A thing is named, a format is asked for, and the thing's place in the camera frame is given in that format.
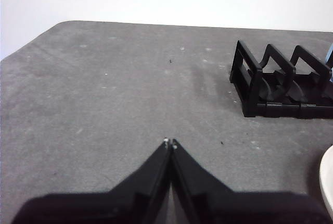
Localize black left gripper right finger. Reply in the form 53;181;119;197
169;138;326;224

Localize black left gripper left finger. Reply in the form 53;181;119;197
10;137;171;224

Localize cream yellow plate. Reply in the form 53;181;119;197
319;144;333;207

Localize black plate rack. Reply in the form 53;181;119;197
229;40;333;119

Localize blue plate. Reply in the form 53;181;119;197
325;42;333;82

